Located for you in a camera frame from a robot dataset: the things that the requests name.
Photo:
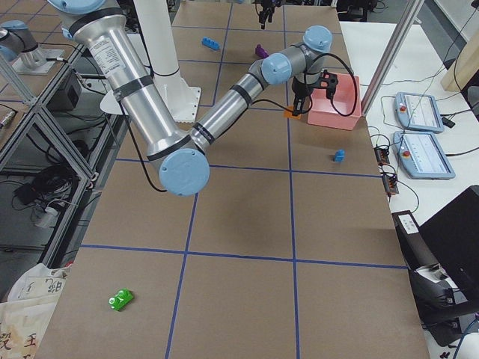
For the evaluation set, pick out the small blue block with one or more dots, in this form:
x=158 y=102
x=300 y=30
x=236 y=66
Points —
x=339 y=156

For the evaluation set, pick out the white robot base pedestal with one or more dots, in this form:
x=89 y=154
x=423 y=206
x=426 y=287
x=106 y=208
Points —
x=156 y=49

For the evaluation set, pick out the upper teach pendant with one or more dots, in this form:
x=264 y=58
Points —
x=418 y=112

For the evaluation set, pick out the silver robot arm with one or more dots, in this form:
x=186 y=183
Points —
x=177 y=155

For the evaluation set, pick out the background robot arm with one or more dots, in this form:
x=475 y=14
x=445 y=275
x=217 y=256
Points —
x=27 y=56

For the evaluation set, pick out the teach pendant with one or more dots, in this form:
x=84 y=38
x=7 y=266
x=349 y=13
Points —
x=421 y=156
x=418 y=112

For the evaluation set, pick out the lower teach pendant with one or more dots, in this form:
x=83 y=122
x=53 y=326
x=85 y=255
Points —
x=421 y=156

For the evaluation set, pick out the long blue four-stud block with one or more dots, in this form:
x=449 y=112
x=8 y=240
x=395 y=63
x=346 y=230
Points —
x=210 y=43

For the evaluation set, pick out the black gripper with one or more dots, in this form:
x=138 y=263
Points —
x=266 y=8
x=300 y=88

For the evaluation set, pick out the green block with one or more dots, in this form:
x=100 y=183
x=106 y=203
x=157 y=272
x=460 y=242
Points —
x=119 y=300

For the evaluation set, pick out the purple block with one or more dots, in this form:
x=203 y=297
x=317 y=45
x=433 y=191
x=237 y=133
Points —
x=261 y=52

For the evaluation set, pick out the grey usb hub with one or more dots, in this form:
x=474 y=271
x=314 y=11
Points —
x=382 y=155

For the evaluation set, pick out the pink plastic box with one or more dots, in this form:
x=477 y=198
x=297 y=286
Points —
x=344 y=99

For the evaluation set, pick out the aluminium frame post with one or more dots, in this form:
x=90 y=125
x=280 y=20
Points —
x=393 y=47

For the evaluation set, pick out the white tote bag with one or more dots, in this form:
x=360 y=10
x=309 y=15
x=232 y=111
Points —
x=26 y=313

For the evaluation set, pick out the aluminium frame rack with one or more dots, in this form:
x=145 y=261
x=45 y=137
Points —
x=38 y=117

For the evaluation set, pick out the orange block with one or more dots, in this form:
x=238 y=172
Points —
x=288 y=113

